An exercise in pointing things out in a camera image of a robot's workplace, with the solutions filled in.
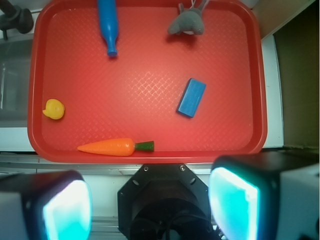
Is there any blue rectangular block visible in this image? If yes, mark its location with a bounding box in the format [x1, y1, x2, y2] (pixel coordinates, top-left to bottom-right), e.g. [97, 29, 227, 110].
[176, 78, 207, 118]

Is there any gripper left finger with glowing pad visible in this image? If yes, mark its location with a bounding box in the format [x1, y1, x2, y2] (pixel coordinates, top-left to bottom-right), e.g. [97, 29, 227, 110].
[0, 170, 93, 240]

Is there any red plastic tray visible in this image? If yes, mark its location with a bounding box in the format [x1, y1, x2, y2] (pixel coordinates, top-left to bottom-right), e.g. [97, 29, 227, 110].
[27, 0, 267, 164]

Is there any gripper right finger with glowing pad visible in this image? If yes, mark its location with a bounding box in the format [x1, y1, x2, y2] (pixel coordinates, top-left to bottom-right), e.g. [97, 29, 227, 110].
[208, 151, 320, 240]

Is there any grey plush toy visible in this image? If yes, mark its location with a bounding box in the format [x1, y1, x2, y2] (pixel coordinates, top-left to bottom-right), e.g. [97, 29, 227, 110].
[167, 0, 209, 36]

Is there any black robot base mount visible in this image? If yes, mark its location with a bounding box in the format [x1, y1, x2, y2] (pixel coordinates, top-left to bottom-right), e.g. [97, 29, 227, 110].
[117, 164, 219, 240]

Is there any yellow rubber duck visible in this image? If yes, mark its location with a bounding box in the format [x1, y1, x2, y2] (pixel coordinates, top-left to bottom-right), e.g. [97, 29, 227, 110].
[42, 98, 65, 120]

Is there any blue plastic bottle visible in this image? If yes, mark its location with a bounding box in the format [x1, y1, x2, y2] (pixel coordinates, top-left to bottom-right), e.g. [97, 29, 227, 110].
[97, 0, 119, 57]

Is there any orange toy carrot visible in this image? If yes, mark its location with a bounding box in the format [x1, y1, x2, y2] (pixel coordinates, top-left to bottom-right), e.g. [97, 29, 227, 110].
[77, 138, 155, 157]

